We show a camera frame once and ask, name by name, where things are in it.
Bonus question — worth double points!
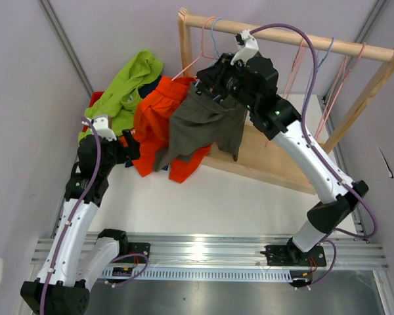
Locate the grey slotted cable duct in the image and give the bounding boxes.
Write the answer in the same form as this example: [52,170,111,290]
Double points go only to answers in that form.
[98,266,309,283]

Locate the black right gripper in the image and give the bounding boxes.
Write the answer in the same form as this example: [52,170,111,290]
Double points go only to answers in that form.
[197,53,258,112]

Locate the pink hanger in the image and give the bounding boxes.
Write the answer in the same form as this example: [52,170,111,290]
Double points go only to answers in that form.
[171,16,216,81]
[283,39,307,99]
[315,43,366,140]

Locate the aluminium mounting rail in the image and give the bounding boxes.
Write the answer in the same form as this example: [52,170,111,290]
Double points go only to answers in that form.
[30,231,390,273]

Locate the olive grey shorts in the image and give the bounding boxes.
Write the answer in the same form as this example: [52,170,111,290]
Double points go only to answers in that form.
[153,85,247,171]

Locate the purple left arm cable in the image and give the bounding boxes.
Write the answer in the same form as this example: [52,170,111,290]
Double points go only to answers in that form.
[39,115,150,315]

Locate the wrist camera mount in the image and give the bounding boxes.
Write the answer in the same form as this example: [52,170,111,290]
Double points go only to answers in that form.
[230,29,259,65]
[82,114,117,142]

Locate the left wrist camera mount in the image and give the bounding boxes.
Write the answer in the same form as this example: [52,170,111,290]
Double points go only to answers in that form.
[82,114,117,142]

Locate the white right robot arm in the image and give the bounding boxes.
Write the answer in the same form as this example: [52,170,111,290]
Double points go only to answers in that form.
[196,53,368,265]

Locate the navy blue shorts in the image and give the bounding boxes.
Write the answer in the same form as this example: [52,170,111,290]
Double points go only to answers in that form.
[123,75,170,171]

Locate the wooden clothes rack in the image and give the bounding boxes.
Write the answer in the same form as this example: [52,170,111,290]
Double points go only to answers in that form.
[177,7,394,196]

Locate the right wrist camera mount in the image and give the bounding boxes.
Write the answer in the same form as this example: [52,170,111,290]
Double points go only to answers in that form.
[230,29,259,65]

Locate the orange shorts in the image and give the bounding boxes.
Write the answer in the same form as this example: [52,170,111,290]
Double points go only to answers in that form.
[133,76,196,177]

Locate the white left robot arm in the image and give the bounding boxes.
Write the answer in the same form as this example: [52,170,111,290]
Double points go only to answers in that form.
[20,130,149,314]

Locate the lime green shorts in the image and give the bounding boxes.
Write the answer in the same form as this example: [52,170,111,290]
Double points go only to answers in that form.
[85,50,164,136]

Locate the red plastic bin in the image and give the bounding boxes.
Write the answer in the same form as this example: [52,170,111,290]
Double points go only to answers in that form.
[89,91,104,107]

